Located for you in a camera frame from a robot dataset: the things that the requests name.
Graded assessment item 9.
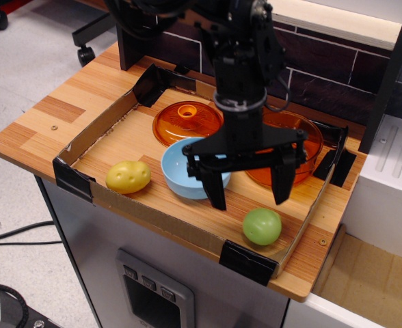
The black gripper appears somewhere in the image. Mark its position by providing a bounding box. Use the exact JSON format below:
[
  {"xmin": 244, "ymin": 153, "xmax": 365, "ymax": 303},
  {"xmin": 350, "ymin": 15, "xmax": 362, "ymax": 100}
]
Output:
[{"xmin": 183, "ymin": 103, "xmax": 308, "ymax": 210}]

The black chair caster wheel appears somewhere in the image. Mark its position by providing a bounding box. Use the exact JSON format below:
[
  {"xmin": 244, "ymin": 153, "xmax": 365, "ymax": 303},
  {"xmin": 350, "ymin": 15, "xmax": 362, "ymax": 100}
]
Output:
[{"xmin": 77, "ymin": 46, "xmax": 96, "ymax": 67}]

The black braided cable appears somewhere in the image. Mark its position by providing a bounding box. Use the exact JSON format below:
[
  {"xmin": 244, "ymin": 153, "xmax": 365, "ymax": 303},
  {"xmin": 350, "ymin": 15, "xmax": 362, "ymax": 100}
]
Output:
[{"xmin": 0, "ymin": 282, "xmax": 30, "ymax": 328}]

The white sink drainboard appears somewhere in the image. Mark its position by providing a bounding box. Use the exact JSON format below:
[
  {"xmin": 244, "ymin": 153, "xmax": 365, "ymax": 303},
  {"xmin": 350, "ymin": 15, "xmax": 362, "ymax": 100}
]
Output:
[{"xmin": 360, "ymin": 115, "xmax": 402, "ymax": 190}]

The yellow toy potato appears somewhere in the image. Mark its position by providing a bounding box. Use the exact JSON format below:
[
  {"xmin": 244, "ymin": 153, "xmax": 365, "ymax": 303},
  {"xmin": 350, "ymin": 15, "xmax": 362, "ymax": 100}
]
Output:
[{"xmin": 105, "ymin": 161, "xmax": 151, "ymax": 194}]

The orange transparent pot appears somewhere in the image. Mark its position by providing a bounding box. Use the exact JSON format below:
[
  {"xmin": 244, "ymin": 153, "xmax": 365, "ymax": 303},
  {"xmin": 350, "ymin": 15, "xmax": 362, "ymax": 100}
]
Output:
[{"xmin": 239, "ymin": 105, "xmax": 325, "ymax": 189}]

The light blue plastic bowl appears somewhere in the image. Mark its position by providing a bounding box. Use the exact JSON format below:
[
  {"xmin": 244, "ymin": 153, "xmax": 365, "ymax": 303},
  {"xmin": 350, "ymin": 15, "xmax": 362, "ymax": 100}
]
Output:
[{"xmin": 161, "ymin": 137, "xmax": 232, "ymax": 200}]

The orange transparent pot lid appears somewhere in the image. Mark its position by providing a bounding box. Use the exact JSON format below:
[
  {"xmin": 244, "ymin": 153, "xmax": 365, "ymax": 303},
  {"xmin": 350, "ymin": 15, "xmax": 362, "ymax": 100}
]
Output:
[{"xmin": 152, "ymin": 101, "xmax": 224, "ymax": 146}]

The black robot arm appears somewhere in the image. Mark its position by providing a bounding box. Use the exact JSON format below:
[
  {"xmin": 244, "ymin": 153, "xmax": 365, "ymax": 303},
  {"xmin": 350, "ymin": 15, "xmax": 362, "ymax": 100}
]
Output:
[{"xmin": 106, "ymin": 1, "xmax": 308, "ymax": 210}]

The grey oven control panel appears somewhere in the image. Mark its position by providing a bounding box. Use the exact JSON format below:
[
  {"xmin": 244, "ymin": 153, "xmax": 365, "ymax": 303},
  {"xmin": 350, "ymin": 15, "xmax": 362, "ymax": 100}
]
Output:
[{"xmin": 116, "ymin": 249, "xmax": 196, "ymax": 327}]

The green toy pear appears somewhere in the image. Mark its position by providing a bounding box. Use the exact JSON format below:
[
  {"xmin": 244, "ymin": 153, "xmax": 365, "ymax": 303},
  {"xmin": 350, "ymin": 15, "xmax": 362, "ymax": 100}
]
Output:
[{"xmin": 243, "ymin": 208, "xmax": 282, "ymax": 246}]

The cardboard fence with black tape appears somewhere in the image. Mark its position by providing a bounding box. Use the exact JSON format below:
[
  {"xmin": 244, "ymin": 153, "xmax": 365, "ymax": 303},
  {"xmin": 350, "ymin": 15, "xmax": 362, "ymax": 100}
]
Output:
[{"xmin": 53, "ymin": 65, "xmax": 356, "ymax": 298}]

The black power cable on floor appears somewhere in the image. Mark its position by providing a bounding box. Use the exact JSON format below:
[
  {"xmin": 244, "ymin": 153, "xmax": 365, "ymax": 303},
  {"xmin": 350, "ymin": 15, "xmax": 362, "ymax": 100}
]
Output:
[{"xmin": 0, "ymin": 220, "xmax": 64, "ymax": 247}]

